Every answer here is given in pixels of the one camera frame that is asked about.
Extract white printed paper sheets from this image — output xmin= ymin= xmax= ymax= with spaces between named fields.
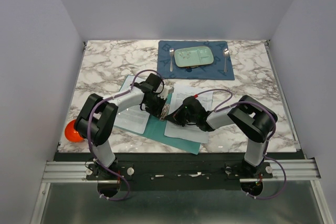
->
xmin=164 ymin=84 xmax=213 ymax=144

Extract teal file folder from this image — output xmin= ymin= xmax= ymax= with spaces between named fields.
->
xmin=119 ymin=74 xmax=202 ymax=155

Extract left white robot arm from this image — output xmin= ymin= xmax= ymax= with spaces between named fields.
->
xmin=74 ymin=70 xmax=169 ymax=179

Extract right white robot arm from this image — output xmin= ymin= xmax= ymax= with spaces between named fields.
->
xmin=164 ymin=95 xmax=278 ymax=178

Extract printed sheet in folder pocket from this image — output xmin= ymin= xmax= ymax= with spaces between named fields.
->
xmin=112 ymin=76 xmax=152 ymax=135

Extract silver fork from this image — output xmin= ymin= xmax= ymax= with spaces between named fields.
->
xmin=169 ymin=48 xmax=174 ymax=72

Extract light green divided plate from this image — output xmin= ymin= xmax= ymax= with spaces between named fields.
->
xmin=174 ymin=46 xmax=214 ymax=68

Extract silver spoon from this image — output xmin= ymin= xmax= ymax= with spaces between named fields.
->
xmin=223 ymin=48 xmax=229 ymax=73

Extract orange ball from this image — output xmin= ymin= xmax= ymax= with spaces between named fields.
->
xmin=64 ymin=120 xmax=84 ymax=143

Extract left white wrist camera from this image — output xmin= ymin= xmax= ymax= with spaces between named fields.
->
xmin=159 ymin=86 xmax=174 ymax=99

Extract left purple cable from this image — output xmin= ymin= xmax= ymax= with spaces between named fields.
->
xmin=88 ymin=69 xmax=165 ymax=201

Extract purple cable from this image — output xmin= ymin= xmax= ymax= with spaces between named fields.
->
xmin=194 ymin=89 xmax=287 ymax=200
xmin=88 ymin=69 xmax=165 ymax=201

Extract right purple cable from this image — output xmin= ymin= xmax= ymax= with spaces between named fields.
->
xmin=194 ymin=89 xmax=287 ymax=200

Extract black mounting base plate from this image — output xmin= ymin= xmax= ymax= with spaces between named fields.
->
xmin=86 ymin=153 xmax=273 ymax=198

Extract aluminium frame rail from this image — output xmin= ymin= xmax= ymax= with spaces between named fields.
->
xmin=30 ymin=159 xmax=334 ymax=223

